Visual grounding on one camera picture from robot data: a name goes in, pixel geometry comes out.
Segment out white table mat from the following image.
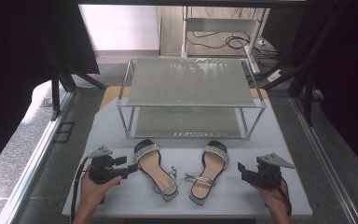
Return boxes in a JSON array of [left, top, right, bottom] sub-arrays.
[[62, 96, 313, 218]]

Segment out black rhinestone strap sandal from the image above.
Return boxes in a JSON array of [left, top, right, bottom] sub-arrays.
[[132, 138, 180, 203], [183, 139, 230, 206]]

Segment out black curtain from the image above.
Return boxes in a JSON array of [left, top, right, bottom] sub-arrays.
[[0, 0, 101, 180], [260, 0, 358, 183]]

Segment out grey two-tier shoe rack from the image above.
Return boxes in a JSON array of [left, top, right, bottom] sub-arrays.
[[116, 56, 268, 140]]

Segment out person's left hand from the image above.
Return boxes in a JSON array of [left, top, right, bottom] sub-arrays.
[[79, 169, 123, 213]]

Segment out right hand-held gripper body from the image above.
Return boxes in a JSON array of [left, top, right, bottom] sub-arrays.
[[248, 152, 296, 190]]

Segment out right hand-held gripper black cable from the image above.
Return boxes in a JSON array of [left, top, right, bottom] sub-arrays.
[[276, 177, 294, 217]]

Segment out black floor cables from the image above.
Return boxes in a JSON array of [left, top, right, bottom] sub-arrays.
[[187, 7, 282, 61]]

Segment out left hand-held gripper black cable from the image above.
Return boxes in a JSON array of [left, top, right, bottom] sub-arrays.
[[70, 156, 91, 224]]

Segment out aluminium frame rail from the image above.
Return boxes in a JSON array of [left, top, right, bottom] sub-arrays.
[[0, 91, 76, 224], [290, 96, 358, 224]]

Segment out white metal stand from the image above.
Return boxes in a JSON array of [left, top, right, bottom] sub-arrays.
[[180, 6, 263, 75]]

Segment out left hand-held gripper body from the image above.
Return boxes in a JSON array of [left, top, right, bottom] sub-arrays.
[[88, 145, 129, 185]]

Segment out hand-held gripper black cable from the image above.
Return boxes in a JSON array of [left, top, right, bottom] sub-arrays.
[[70, 156, 91, 224], [276, 177, 294, 217]]

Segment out black metal stand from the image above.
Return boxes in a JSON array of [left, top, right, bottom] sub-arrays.
[[255, 0, 351, 127], [36, 31, 108, 121]]

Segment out person's right hand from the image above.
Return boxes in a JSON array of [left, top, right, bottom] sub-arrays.
[[251, 177, 291, 214]]

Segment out white power strip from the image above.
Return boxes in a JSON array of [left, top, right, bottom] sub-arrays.
[[267, 69, 285, 83]]

